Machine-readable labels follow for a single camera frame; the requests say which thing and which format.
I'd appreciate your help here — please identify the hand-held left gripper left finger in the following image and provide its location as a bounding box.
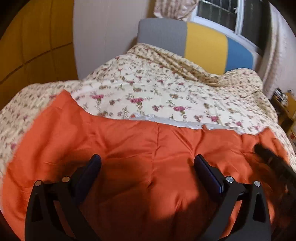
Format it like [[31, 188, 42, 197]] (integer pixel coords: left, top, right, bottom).
[[24, 153, 102, 241]]

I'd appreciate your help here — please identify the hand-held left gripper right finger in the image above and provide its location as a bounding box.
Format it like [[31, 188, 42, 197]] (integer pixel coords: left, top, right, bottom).
[[194, 154, 272, 241]]

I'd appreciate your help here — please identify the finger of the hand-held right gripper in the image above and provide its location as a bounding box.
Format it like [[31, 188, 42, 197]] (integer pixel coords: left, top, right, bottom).
[[254, 143, 295, 180]]

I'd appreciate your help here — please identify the wooden desk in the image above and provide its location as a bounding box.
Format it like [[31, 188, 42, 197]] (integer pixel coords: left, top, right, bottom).
[[272, 88, 296, 142]]

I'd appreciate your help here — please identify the floral quilt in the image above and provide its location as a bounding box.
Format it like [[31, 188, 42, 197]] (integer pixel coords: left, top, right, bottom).
[[0, 43, 296, 176]]

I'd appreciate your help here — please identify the long patterned curtain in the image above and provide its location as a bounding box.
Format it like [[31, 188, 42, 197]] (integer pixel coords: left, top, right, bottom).
[[261, 0, 296, 100]]

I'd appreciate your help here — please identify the grey yellow blue headboard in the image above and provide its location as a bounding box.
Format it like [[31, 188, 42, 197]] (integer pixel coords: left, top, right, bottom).
[[137, 19, 259, 75]]

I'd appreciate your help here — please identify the wooden wardrobe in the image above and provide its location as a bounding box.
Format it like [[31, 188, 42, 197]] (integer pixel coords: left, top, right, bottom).
[[0, 0, 79, 112]]

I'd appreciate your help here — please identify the short patterned curtain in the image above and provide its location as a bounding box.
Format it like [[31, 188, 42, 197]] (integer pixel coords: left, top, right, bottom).
[[154, 0, 199, 22]]

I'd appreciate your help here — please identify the window with white frame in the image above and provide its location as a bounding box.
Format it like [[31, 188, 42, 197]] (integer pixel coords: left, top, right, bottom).
[[190, 0, 271, 55]]

